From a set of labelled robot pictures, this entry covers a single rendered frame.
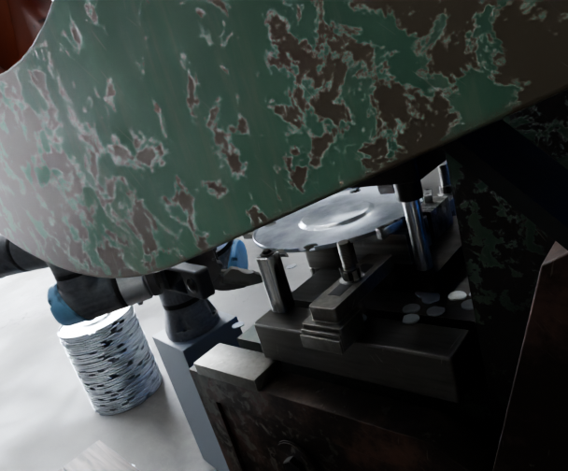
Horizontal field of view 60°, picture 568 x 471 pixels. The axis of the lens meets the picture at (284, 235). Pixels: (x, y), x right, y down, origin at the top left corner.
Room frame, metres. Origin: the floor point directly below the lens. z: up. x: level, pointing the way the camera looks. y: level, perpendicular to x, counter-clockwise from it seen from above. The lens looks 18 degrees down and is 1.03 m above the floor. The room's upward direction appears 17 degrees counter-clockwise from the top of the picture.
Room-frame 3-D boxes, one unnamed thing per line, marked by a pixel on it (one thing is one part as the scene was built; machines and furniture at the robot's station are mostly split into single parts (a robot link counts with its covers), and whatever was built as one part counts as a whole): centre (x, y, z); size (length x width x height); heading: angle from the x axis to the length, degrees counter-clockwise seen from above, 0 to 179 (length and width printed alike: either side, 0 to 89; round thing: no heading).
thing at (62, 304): (0.76, 0.33, 0.78); 0.11 x 0.08 x 0.09; 97
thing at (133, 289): (0.77, 0.25, 0.78); 0.08 x 0.05 x 0.08; 7
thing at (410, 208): (0.60, -0.17, 0.80); 0.02 x 0.02 x 0.14
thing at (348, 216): (0.79, -0.09, 0.78); 0.29 x 0.29 x 0.01
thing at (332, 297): (0.58, -0.06, 0.76); 0.17 x 0.06 x 0.10; 135
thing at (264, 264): (0.67, 0.03, 0.75); 0.03 x 0.03 x 0.10; 45
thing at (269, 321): (0.70, -0.18, 0.67); 0.45 x 0.30 x 0.06; 135
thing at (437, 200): (0.70, -0.18, 0.76); 0.15 x 0.09 x 0.05; 135
